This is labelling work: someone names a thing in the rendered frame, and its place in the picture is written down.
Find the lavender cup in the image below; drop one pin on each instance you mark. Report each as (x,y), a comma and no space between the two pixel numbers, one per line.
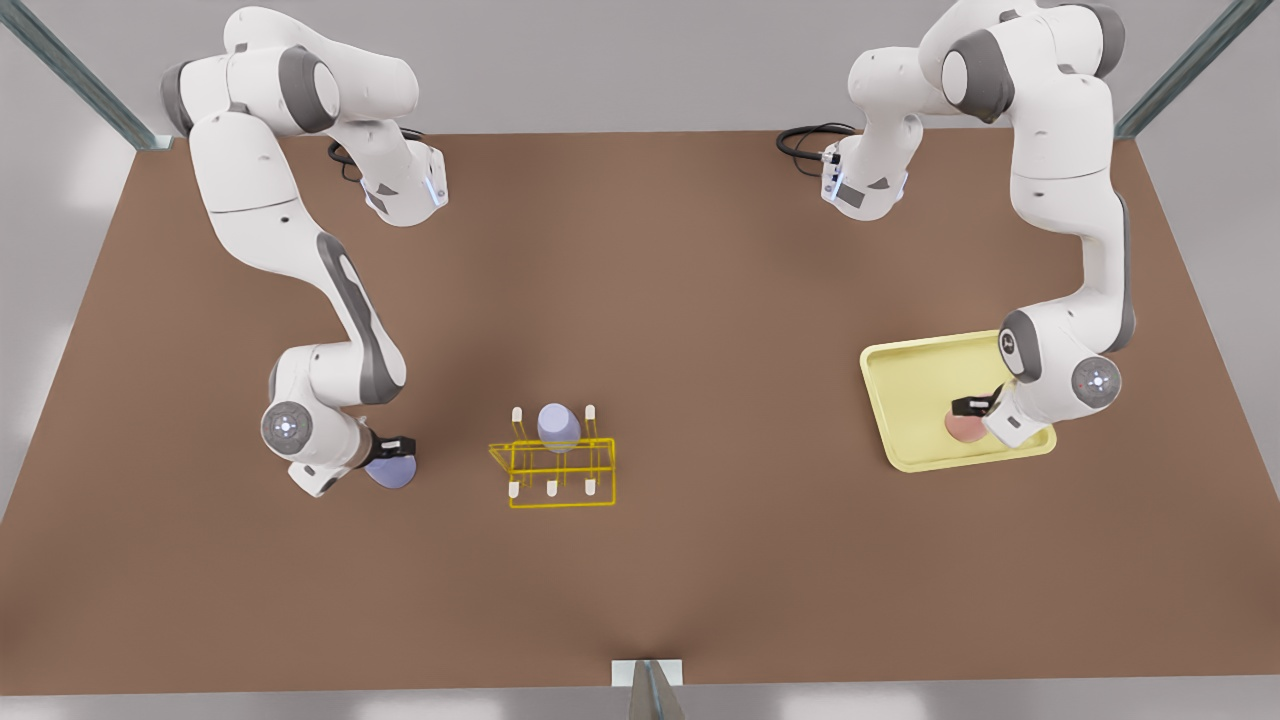
(558,426)
(392,470)

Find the pink cup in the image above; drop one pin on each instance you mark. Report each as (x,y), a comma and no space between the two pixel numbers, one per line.
(963,428)

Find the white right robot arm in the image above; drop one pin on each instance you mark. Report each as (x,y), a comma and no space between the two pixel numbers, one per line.
(300,230)

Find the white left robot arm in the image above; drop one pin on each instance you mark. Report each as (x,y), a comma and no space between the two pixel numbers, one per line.
(1060,200)

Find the pale yellow tray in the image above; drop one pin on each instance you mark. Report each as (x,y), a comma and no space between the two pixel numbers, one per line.
(920,400)

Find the silver frame post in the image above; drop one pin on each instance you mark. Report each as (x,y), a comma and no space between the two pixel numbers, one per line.
(1185,65)
(80,75)
(650,690)

